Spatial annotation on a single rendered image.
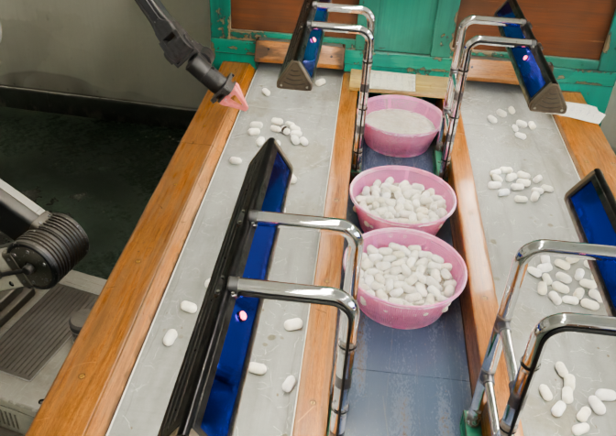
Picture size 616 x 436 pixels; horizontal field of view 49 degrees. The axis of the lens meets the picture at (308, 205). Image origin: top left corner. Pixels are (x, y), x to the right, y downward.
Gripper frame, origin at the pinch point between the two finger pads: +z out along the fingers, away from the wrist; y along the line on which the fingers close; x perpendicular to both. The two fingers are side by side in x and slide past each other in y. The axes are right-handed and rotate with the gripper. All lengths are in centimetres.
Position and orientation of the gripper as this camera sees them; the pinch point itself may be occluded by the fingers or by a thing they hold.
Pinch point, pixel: (245, 107)
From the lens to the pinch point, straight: 195.0
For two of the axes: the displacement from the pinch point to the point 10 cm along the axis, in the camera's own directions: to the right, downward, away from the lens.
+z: 7.2, 6.1, 3.2
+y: 1.0, -5.5, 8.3
